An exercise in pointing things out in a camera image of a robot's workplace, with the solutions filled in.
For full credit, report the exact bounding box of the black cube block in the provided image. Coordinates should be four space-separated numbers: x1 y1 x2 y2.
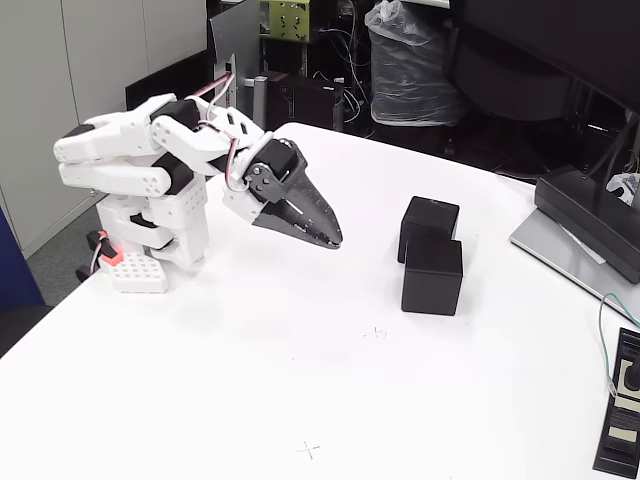
400 239 465 317
397 195 461 265

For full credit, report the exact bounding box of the orange clamp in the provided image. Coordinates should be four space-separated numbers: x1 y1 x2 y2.
87 230 125 266

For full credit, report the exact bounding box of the black flat panel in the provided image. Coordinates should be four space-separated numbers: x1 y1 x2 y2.
124 49 216 112

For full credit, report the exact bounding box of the bin with clear plastic bag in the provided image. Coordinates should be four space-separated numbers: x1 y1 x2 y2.
363 0 464 129

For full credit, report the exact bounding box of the grey desktop computer tower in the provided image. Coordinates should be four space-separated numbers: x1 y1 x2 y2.
207 0 264 132

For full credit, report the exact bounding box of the green metal box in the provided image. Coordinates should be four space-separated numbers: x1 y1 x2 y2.
258 0 312 45

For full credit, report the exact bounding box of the black office chair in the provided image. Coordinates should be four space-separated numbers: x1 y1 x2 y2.
447 22 576 124

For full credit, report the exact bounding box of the blue partition panel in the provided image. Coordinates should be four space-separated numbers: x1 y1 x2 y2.
0 207 46 311

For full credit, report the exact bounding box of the grey cabinet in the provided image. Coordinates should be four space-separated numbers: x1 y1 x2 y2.
0 0 209 261

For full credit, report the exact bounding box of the silver monitor stand base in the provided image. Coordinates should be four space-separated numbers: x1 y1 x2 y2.
508 207 640 326

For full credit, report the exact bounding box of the black box on stand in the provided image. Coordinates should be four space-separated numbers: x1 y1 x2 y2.
533 165 640 285

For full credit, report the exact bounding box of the small clear plastic bag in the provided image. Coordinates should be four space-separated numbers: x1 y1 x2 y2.
605 172 640 206

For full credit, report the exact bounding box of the black flat device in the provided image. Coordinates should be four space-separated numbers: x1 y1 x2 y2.
592 327 640 479

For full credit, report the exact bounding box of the red white servo cable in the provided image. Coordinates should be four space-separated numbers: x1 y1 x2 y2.
192 72 251 195

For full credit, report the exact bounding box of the grey metal post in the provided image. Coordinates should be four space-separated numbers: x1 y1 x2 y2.
244 74 269 133

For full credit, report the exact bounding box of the green cable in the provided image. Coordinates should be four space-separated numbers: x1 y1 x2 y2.
598 292 640 396

